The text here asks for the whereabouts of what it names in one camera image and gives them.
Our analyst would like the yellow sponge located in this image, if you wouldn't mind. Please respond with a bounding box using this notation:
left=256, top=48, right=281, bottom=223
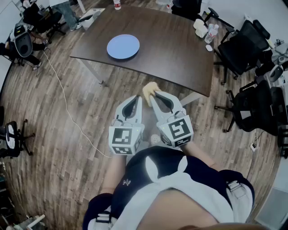
left=142, top=82, right=162, bottom=107

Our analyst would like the big blue plate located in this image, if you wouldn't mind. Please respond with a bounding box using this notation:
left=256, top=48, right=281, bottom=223
left=106, top=34, right=140, bottom=60

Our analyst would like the navy and white shirt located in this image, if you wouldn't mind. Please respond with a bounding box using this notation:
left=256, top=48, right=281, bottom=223
left=82, top=145, right=256, bottom=230

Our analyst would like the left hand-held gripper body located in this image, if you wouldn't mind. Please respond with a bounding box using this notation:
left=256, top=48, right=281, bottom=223
left=108, top=115, right=145, bottom=156

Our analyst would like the white storage box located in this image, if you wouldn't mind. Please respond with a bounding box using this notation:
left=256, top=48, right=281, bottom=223
left=81, top=8, right=106, bottom=31

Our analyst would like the grey shell seat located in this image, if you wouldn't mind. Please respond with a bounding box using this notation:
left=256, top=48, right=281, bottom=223
left=13, top=23, right=33, bottom=58

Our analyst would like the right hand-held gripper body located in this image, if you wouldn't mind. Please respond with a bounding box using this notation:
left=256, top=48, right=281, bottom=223
left=156, top=109, right=194, bottom=148

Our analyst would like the black chair with patterned seat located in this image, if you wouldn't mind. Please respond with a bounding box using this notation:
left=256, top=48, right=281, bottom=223
left=0, top=119, right=36, bottom=159

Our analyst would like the person's left forearm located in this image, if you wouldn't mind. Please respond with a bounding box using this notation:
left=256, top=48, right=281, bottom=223
left=103, top=154, right=127, bottom=196

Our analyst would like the grey buckle strap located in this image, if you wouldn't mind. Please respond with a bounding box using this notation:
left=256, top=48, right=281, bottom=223
left=226, top=179, right=248, bottom=199
left=95, top=211, right=112, bottom=225

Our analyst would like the person's right forearm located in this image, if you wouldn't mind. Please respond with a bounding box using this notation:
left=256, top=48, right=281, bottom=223
left=180, top=142, right=225, bottom=173

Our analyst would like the white floor cable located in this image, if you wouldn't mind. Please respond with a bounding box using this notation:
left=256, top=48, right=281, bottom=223
left=42, top=50, right=113, bottom=158

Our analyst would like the white table leg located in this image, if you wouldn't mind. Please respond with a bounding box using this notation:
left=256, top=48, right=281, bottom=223
left=179, top=91, right=201, bottom=106
left=79, top=58, right=108, bottom=88

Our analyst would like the printed cream mug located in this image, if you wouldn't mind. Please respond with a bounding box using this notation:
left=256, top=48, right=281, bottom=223
left=195, top=25, right=208, bottom=38

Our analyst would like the white metal frame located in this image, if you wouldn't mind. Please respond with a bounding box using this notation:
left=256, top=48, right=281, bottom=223
left=26, top=214, right=45, bottom=230

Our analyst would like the large clear water bottle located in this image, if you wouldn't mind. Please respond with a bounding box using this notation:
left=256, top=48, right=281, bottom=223
left=204, top=24, right=220, bottom=44

